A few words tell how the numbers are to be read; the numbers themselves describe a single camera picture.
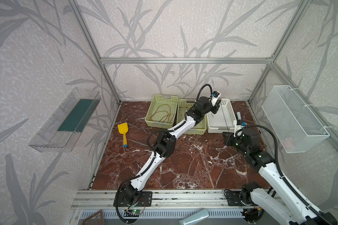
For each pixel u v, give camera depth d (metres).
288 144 0.72
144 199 0.73
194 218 0.64
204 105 0.79
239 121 0.69
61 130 0.63
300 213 0.40
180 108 1.16
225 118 1.09
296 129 0.63
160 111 1.16
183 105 1.16
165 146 0.66
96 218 0.69
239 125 0.68
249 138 0.57
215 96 0.82
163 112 1.15
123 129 1.02
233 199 0.73
